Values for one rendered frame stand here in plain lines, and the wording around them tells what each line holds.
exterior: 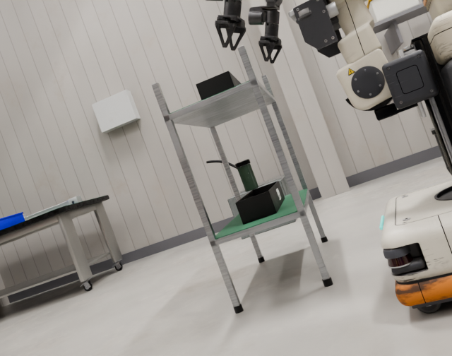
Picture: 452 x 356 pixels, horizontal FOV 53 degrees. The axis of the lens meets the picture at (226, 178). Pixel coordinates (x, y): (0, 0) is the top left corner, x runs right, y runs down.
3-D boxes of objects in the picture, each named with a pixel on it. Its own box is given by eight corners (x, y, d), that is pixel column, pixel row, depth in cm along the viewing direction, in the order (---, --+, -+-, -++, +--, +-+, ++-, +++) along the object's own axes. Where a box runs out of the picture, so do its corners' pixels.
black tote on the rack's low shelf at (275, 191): (277, 212, 213) (268, 191, 213) (243, 224, 217) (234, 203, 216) (284, 198, 269) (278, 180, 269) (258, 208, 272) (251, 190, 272)
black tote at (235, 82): (236, 92, 214) (228, 70, 214) (203, 106, 217) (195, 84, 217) (251, 104, 270) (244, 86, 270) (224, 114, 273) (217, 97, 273)
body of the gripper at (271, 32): (260, 40, 185) (260, 22, 184) (266, 44, 195) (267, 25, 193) (275, 41, 183) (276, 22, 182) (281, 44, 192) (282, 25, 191)
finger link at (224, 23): (212, 46, 145) (215, 15, 143) (219, 48, 152) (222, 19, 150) (232, 47, 143) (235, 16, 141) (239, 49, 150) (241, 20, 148)
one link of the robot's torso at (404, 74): (438, 111, 157) (414, 44, 157) (446, 111, 131) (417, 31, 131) (363, 138, 167) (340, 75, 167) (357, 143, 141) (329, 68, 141)
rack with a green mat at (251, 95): (234, 314, 203) (150, 85, 203) (259, 261, 292) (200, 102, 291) (332, 285, 194) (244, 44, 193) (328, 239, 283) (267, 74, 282)
